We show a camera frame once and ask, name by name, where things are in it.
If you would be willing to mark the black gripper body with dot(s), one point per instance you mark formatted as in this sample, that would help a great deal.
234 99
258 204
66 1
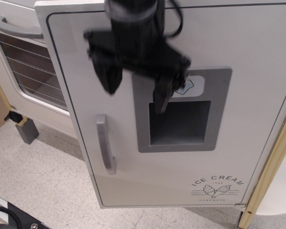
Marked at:
137 40

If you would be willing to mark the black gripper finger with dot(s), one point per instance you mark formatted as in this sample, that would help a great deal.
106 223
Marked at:
109 72
163 91

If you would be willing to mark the white toy fridge door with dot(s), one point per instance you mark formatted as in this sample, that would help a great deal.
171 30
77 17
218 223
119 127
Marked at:
248 36

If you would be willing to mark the grey ice dispenser panel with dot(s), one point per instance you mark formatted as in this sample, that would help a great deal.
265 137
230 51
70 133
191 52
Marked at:
192 119

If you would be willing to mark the white oven door with window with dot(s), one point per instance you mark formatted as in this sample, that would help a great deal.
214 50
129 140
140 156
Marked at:
29 81

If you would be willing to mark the grey cabinet foot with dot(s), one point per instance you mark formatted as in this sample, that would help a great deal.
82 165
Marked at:
28 131

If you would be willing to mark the grey fridge door handle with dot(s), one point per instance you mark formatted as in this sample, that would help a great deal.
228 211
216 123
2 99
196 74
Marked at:
104 142

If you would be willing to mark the grey oven door handle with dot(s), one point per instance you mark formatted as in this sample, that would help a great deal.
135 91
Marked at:
30 33

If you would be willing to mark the light wooden cabinet post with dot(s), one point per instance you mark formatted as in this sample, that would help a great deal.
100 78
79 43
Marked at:
274 161

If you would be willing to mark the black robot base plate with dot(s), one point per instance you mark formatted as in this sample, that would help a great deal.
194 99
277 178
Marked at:
15 218

